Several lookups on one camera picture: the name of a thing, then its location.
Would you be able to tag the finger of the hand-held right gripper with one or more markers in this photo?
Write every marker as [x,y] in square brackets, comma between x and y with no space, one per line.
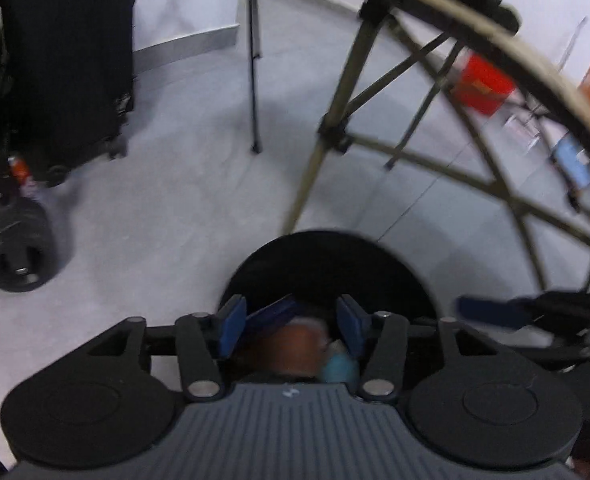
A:
[490,311]

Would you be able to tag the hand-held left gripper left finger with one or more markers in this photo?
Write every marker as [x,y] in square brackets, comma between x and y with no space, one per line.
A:
[231,327]

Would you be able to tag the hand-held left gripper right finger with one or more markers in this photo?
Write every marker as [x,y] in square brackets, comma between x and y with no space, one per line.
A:
[352,327]

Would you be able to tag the light blue plush toy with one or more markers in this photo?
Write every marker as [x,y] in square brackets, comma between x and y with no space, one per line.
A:
[340,367]

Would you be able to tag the orange pink block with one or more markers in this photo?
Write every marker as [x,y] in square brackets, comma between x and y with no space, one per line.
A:
[287,352]

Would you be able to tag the black round trash bin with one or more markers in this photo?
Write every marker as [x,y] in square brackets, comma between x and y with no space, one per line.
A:
[325,270]

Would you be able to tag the blue shopping bag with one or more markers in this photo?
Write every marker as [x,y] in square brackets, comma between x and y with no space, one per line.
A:
[575,165]

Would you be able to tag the slatted folding table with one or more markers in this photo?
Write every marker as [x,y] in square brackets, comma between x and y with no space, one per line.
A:
[332,132]

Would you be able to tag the beige folding wagon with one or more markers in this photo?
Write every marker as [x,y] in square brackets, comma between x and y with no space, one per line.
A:
[15,250]

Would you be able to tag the mop stick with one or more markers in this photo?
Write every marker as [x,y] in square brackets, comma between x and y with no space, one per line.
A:
[572,42]

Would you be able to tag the black cloth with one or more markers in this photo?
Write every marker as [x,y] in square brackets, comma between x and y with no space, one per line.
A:
[480,2]

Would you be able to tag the black suitcase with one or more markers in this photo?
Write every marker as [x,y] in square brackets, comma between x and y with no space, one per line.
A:
[65,60]

